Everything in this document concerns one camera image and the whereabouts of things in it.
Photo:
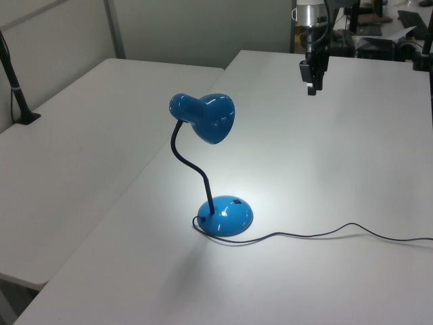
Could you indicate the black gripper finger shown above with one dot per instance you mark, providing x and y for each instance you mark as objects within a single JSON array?
[
  {"x": 311, "y": 90},
  {"x": 304, "y": 72}
]

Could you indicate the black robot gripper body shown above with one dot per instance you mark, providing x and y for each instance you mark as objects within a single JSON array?
[{"x": 319, "y": 61}]

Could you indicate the blue gooseneck desk lamp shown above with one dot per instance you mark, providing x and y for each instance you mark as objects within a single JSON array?
[{"x": 216, "y": 118}]

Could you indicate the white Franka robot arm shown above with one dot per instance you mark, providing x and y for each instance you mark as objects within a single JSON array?
[{"x": 308, "y": 13}]

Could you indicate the black monitor stand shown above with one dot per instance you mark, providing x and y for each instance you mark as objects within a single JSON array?
[{"x": 363, "y": 28}]

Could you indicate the black equipment box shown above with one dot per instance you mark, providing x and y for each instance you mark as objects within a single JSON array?
[{"x": 375, "y": 50}]

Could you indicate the white paper sheet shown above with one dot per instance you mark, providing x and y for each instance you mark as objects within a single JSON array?
[{"x": 392, "y": 36}]

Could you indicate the white side table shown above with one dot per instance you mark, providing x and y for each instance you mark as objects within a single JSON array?
[{"x": 84, "y": 135}]

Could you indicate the black pole with clamp base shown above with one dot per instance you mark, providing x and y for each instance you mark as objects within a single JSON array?
[{"x": 18, "y": 98}]

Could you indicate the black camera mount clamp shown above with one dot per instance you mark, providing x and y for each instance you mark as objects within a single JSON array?
[{"x": 421, "y": 57}]

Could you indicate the grey metal partition post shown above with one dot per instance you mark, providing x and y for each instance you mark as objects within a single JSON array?
[{"x": 115, "y": 30}]

